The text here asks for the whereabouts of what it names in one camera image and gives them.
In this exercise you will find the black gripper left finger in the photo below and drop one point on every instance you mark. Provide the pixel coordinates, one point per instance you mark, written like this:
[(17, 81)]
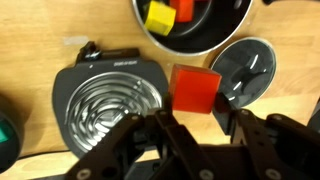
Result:
[(133, 150)]

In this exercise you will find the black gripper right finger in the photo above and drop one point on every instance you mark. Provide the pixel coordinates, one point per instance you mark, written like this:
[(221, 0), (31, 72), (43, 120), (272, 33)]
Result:
[(266, 143)]

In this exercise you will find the large red cube block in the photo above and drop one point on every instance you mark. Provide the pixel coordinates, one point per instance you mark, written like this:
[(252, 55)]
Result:
[(195, 88)]

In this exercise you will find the yellow wooden block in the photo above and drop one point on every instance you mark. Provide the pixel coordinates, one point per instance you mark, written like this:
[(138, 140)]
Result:
[(160, 18)]

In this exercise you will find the small red cube block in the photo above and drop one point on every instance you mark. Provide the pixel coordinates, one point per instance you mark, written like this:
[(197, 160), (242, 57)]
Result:
[(181, 10)]

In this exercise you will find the glass pot lid black knob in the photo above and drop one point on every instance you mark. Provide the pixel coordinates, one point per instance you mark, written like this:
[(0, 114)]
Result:
[(246, 66)]

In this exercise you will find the black round bowl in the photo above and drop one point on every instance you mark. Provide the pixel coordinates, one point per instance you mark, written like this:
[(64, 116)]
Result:
[(10, 156)]

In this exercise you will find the black electric hot plate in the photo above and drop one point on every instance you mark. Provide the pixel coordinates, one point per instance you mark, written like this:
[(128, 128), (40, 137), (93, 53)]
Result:
[(100, 106)]

